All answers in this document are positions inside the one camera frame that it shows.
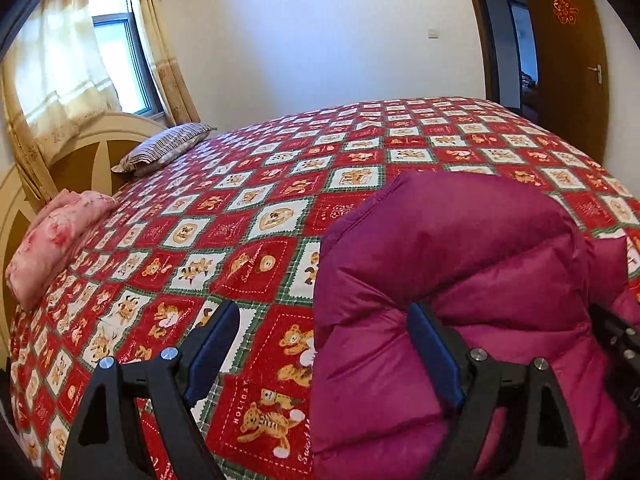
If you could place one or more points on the grey striped pillow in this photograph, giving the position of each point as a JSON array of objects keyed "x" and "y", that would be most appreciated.
[{"x": 162, "y": 146}]

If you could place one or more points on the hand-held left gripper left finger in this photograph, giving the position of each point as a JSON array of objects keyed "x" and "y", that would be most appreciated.
[{"x": 210, "y": 355}]

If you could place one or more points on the red printed bear blanket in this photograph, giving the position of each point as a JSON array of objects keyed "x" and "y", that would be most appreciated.
[{"x": 225, "y": 220}]

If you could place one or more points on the brown wooden door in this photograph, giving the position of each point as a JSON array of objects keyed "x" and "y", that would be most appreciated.
[{"x": 565, "y": 70}]

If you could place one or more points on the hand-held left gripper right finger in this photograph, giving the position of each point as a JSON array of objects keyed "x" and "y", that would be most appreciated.
[{"x": 437, "y": 355}]

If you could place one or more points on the dark door frame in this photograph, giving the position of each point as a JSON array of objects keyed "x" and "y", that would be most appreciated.
[{"x": 482, "y": 25}]

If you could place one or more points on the pink floral folded quilt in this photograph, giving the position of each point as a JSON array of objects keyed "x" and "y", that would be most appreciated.
[{"x": 50, "y": 245}]

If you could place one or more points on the magenta down jacket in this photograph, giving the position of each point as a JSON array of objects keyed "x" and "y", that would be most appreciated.
[{"x": 450, "y": 270}]

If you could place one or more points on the beige patterned curtain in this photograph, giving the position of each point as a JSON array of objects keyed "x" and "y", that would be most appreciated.
[
  {"x": 50, "y": 60},
  {"x": 160, "y": 50}
]

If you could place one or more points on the window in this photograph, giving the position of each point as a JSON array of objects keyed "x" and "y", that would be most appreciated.
[{"x": 122, "y": 55}]

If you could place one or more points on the red paper door decoration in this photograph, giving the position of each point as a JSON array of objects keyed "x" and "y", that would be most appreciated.
[{"x": 564, "y": 7}]

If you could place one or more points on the cream wooden headboard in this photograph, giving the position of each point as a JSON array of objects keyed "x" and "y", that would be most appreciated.
[{"x": 75, "y": 160}]

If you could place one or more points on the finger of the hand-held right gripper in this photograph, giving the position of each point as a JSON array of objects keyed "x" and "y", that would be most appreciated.
[{"x": 617, "y": 330}]

